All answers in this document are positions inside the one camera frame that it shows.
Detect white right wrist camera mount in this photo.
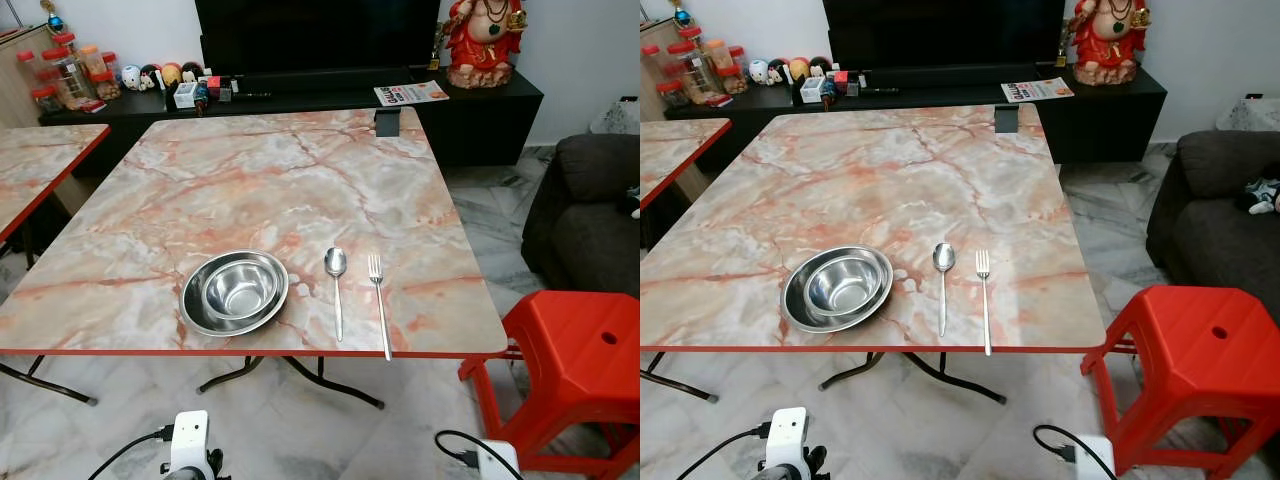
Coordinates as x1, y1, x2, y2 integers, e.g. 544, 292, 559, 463
1075, 436, 1116, 480
474, 440, 521, 480

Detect red plastic stool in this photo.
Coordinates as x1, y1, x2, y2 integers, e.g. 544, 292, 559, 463
459, 291, 641, 479
1080, 285, 1280, 479

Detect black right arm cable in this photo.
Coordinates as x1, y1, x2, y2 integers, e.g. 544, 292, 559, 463
1033, 425, 1101, 480
435, 430, 498, 480

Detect white basket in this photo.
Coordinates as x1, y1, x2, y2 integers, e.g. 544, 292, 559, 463
1215, 93, 1280, 131
590, 97, 641, 136

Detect black white plush toy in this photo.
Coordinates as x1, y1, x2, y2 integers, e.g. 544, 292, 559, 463
1238, 178, 1280, 216

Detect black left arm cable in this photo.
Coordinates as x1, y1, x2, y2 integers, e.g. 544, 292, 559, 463
88, 425, 177, 480
690, 422, 773, 480

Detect steel fork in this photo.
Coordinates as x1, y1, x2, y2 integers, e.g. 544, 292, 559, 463
367, 254, 393, 362
975, 249, 994, 357

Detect orange white magazine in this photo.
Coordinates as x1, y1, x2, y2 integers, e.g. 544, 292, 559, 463
1001, 77, 1075, 103
374, 81, 450, 107

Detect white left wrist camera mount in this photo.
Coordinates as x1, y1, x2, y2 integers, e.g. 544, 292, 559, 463
765, 407, 809, 471
168, 410, 211, 473

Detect light wooden cabinet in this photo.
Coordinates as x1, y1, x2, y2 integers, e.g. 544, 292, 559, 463
0, 28, 51, 129
640, 20, 669, 123

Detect steel bowl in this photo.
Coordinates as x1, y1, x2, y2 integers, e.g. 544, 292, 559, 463
202, 263, 278, 321
804, 256, 883, 317

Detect dark grey sofa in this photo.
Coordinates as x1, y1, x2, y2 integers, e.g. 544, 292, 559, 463
521, 133, 641, 297
1146, 130, 1280, 321

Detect shallow steel plate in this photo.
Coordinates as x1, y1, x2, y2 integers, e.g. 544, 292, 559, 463
180, 250, 290, 337
781, 245, 895, 334

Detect black television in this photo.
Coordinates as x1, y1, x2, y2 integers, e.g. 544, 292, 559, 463
823, 0, 1067, 71
194, 0, 442, 76

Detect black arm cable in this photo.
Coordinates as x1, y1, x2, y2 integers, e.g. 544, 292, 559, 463
435, 430, 498, 480
88, 425, 177, 480
1033, 425, 1101, 480
690, 422, 773, 480

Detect steel spoon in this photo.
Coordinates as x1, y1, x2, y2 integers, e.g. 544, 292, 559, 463
932, 243, 957, 338
324, 247, 348, 342

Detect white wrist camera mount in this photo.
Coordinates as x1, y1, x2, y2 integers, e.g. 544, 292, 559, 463
765, 407, 809, 471
168, 410, 211, 473
474, 440, 521, 480
1075, 436, 1116, 480

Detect marble top folding table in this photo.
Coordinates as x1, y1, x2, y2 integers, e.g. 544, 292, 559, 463
0, 124, 111, 266
640, 118, 733, 251
0, 108, 509, 409
640, 103, 1108, 404

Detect red laughing Buddha statue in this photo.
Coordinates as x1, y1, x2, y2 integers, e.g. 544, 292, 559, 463
1070, 0, 1146, 86
443, 0, 528, 90

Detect large clear jar red lid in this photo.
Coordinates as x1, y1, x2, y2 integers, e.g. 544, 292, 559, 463
42, 46, 89, 107
668, 42, 713, 104

